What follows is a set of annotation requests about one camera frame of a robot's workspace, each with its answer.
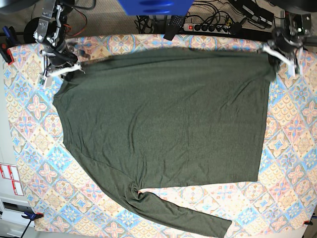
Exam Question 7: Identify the black power strip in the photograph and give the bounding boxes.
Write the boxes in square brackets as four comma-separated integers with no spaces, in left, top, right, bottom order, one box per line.
[183,23,229,34]

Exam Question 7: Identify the patterned pastel tablecloth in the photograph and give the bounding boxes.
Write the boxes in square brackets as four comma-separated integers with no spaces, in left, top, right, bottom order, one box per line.
[2,44,317,238]

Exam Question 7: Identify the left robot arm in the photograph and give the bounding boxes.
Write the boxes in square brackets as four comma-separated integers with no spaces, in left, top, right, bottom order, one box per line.
[257,11,317,76]

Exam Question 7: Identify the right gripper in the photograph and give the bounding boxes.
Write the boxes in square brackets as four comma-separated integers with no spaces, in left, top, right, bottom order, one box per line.
[38,47,84,88]

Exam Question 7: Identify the blue clamp bottom left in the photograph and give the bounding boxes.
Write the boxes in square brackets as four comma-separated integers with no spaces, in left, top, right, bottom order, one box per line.
[21,212,44,238]

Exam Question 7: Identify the red clamp bottom right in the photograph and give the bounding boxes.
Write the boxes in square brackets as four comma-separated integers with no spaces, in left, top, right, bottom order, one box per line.
[304,221,313,226]

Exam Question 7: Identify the blue clamp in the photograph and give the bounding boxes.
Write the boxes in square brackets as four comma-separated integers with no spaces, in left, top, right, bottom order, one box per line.
[21,212,44,238]
[0,26,14,65]

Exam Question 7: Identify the black round stand base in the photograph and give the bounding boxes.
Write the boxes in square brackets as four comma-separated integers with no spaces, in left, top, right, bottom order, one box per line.
[23,17,40,44]

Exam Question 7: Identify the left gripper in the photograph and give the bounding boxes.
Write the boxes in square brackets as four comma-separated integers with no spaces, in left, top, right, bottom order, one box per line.
[257,28,305,76]

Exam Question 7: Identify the blue plastic box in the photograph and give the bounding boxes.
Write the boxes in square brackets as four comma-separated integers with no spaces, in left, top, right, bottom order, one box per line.
[118,0,193,16]

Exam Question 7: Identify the black remote control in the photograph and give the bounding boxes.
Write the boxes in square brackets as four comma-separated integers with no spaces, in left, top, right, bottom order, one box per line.
[163,15,185,41]

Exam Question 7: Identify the blue clamp top left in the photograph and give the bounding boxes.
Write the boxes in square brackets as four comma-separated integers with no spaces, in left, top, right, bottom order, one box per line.
[0,26,14,65]

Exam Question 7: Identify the red white label stickers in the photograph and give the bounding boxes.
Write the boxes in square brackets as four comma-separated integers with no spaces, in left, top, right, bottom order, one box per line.
[0,164,24,196]

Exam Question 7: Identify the dark green long-sleeve shirt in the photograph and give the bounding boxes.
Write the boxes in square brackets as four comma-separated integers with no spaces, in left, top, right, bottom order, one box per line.
[53,48,275,238]

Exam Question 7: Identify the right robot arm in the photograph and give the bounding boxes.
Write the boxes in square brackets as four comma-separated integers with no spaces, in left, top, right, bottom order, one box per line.
[34,0,82,88]

